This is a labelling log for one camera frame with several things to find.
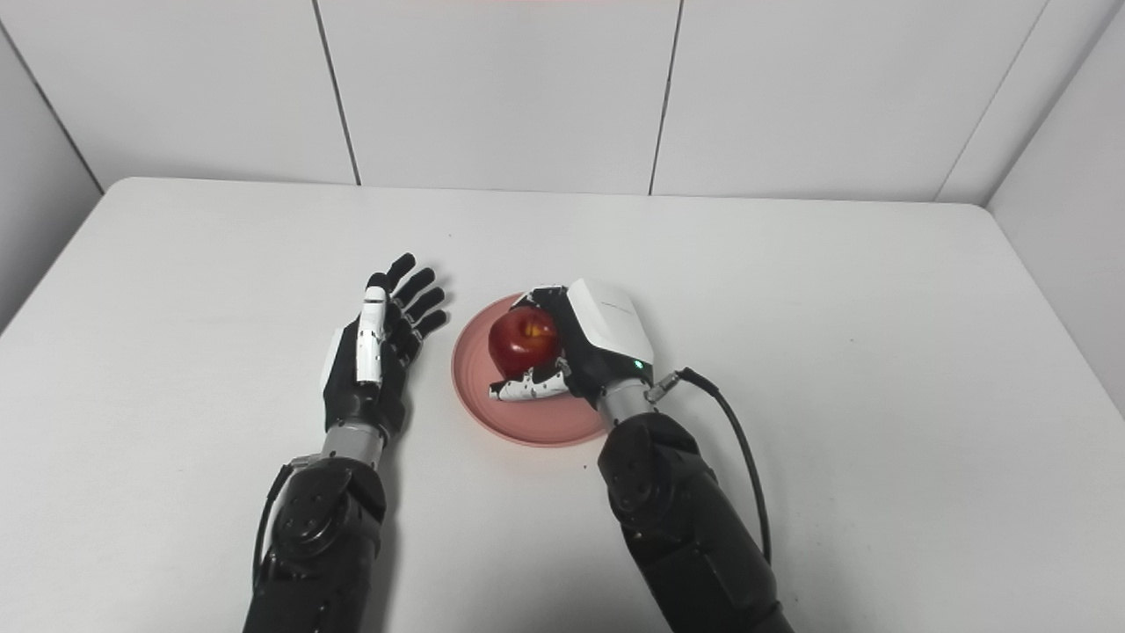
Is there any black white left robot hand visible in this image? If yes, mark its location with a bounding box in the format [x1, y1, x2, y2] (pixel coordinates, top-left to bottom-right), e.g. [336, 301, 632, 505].
[322, 253, 449, 440]

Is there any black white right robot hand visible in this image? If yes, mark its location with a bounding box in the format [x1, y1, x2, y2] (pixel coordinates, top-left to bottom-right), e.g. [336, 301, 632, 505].
[490, 279, 657, 412]

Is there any red apple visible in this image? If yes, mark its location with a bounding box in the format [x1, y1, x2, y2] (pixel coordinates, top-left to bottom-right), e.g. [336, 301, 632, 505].
[488, 305, 561, 381]

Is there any pink plate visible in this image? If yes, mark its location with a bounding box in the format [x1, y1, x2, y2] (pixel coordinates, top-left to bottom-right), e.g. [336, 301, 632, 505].
[451, 293, 612, 449]

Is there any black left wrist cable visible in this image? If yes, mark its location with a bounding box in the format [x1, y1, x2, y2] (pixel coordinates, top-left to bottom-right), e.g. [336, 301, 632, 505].
[252, 455, 322, 590]

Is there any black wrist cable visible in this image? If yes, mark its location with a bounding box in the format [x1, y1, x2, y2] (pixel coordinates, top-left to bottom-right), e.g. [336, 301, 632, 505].
[252, 455, 322, 590]
[646, 367, 774, 565]

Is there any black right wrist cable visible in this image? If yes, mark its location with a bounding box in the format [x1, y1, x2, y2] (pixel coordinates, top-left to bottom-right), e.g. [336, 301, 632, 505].
[646, 367, 774, 565]

